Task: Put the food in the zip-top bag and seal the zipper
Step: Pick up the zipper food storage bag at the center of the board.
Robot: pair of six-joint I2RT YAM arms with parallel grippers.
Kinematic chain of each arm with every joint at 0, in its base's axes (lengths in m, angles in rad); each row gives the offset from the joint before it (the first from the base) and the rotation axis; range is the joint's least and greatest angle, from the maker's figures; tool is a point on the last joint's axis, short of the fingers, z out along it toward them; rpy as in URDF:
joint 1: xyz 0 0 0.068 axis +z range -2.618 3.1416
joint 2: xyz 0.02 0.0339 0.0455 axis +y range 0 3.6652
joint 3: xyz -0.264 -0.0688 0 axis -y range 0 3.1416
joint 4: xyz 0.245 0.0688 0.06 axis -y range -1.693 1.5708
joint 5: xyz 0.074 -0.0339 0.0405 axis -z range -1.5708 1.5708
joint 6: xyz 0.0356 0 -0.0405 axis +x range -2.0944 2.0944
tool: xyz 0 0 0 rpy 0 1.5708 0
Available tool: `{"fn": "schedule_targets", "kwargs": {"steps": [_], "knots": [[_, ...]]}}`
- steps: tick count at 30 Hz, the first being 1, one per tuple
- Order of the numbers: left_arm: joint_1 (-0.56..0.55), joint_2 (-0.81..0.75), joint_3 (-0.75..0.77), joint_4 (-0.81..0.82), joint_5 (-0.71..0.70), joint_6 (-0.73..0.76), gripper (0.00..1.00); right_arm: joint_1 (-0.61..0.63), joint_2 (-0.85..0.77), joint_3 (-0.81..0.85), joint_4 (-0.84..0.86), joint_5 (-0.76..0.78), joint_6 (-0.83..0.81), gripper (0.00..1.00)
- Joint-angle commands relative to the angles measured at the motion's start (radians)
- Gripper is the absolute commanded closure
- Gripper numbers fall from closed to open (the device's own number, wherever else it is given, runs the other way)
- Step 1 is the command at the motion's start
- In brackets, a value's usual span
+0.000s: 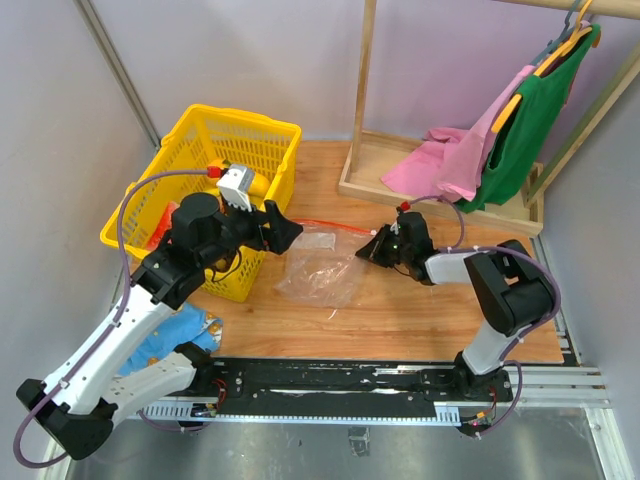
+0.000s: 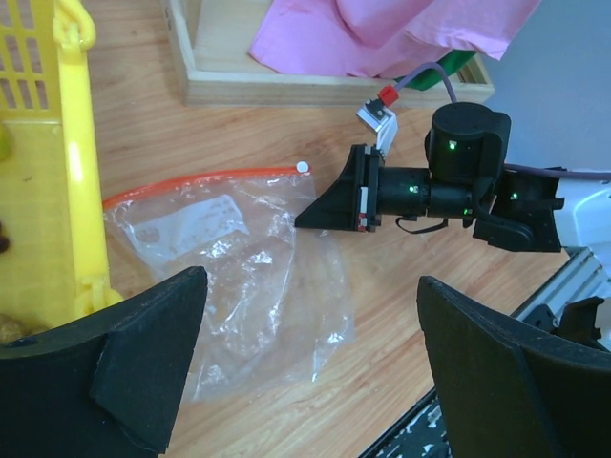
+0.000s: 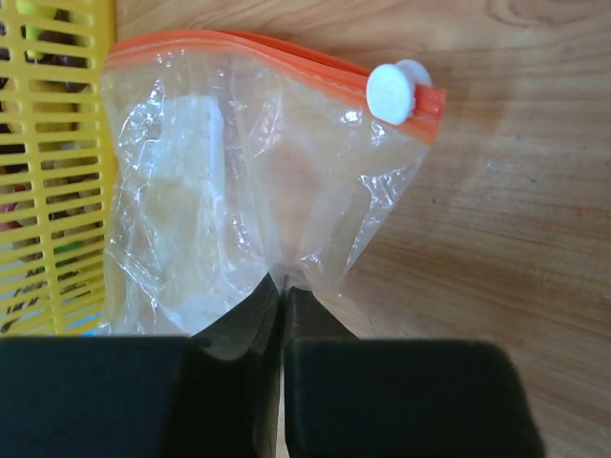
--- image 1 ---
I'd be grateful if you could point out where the green shirt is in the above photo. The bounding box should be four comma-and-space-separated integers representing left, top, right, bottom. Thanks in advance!
457, 24, 601, 213

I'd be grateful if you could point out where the grey hanger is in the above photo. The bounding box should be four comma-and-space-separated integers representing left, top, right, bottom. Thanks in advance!
529, 0, 592, 66

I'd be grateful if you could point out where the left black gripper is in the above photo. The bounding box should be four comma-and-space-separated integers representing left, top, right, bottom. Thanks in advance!
199, 193, 304, 268

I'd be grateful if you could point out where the yellow mango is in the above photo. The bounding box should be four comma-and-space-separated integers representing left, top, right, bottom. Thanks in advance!
249, 173, 271, 198

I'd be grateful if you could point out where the blue patterned cloth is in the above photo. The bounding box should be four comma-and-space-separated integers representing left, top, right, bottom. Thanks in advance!
117, 303, 224, 377

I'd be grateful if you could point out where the orange fruit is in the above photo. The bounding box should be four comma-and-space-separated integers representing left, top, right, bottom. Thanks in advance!
207, 158, 231, 169

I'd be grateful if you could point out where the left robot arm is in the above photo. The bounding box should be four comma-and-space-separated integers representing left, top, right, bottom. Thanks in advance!
16, 192, 303, 460

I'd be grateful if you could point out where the yellow hanger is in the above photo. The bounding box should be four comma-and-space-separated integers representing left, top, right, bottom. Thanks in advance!
491, 20, 593, 134

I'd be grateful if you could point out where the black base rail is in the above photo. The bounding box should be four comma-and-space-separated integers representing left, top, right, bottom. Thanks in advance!
144, 358, 518, 434

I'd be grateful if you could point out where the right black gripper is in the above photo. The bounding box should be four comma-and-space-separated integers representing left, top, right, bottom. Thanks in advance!
355, 224, 412, 268

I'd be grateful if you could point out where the clear zip top bag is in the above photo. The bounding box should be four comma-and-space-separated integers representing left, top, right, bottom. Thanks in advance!
275, 219, 376, 309

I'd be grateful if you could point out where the watermelon slice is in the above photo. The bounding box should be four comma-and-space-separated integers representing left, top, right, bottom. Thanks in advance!
146, 201, 179, 251

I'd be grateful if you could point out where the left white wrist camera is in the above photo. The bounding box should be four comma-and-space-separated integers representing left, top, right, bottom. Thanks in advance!
216, 164, 255, 212

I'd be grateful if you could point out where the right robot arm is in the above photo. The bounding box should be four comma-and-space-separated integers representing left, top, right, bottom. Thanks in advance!
356, 211, 561, 400

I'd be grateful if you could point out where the wooden clothes rack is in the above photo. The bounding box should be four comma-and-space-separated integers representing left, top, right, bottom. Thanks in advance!
338, 1, 639, 236

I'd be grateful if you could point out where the pink shirt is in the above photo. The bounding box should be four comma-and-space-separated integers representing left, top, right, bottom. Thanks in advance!
381, 65, 534, 202

